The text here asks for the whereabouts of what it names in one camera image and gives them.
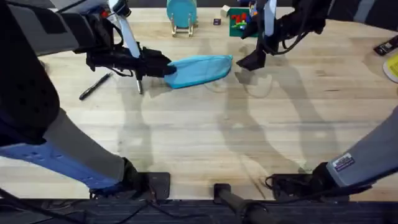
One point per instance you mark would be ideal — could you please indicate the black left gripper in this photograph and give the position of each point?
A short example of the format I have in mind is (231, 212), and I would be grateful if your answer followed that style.
(102, 57)

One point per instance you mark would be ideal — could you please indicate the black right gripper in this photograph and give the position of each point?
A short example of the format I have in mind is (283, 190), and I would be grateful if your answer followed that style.
(304, 15)

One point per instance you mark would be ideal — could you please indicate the grey metallic pen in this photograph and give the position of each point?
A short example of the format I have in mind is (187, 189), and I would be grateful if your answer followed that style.
(140, 87)

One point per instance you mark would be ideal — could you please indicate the blue soft zip bag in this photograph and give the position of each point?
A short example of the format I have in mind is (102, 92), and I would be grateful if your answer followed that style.
(199, 71)

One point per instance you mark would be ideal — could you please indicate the black pen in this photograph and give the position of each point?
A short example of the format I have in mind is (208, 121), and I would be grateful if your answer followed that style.
(94, 86)

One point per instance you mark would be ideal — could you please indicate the grey and black left robot arm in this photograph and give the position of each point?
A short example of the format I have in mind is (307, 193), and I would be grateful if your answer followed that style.
(28, 93)

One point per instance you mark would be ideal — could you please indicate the grey and black right robot arm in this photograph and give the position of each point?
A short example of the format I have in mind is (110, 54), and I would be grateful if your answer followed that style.
(367, 155)

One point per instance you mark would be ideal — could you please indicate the green board with toy blocks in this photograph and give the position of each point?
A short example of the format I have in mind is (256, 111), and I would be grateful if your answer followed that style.
(237, 28)

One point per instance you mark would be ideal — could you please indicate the left wrist upright flat plate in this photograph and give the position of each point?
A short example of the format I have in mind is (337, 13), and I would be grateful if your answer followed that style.
(129, 37)

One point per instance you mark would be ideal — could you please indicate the wrist upright flat plate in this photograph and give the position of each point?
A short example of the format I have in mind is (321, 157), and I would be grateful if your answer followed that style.
(270, 17)
(129, 37)

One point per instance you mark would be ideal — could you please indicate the wooden peg plate rack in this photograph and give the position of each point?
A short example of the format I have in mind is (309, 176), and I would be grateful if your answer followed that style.
(182, 29)

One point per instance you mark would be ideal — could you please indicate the right wrist upright flat plate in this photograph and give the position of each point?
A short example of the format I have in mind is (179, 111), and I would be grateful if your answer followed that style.
(270, 17)

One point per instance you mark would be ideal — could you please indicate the small cube with dark label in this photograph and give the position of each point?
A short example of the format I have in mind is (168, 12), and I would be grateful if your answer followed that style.
(217, 21)

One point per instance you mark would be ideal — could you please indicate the teal plate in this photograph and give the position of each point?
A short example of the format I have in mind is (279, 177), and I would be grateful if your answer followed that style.
(182, 12)

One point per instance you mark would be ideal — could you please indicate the small white block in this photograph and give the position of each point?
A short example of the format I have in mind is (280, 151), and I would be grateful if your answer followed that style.
(224, 11)

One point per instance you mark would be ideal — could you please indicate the black rectangular tool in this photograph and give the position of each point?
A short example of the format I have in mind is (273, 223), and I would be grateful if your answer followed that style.
(386, 46)

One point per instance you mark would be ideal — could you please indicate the yellow and white round disc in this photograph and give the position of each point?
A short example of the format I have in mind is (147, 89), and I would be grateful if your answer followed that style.
(393, 67)

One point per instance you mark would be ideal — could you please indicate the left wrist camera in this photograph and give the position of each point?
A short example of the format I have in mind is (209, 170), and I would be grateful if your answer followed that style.
(122, 8)

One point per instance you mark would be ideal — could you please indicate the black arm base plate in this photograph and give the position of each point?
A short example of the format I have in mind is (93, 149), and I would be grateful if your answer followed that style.
(292, 186)
(160, 185)

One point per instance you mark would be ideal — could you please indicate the black mount pole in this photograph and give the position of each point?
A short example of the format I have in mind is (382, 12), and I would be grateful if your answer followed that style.
(236, 202)

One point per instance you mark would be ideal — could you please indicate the black rail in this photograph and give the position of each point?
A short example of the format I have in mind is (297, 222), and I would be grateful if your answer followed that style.
(311, 213)

